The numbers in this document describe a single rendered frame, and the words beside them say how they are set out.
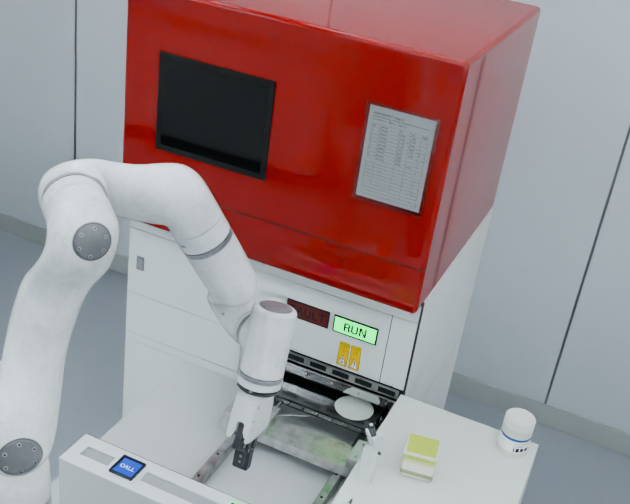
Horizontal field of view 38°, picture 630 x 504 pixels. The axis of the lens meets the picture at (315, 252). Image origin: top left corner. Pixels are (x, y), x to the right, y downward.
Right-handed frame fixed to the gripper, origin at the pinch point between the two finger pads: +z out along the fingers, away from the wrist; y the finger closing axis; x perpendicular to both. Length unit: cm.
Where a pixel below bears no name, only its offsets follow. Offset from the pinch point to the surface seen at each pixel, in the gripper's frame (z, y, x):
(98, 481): 17.7, 0.7, -29.8
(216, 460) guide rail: 20.9, -29.0, -17.1
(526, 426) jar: -5, -50, 46
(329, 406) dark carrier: 10, -55, -1
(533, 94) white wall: -67, -197, 8
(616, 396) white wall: 42, -220, 70
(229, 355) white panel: 10, -62, -33
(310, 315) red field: -10, -57, -12
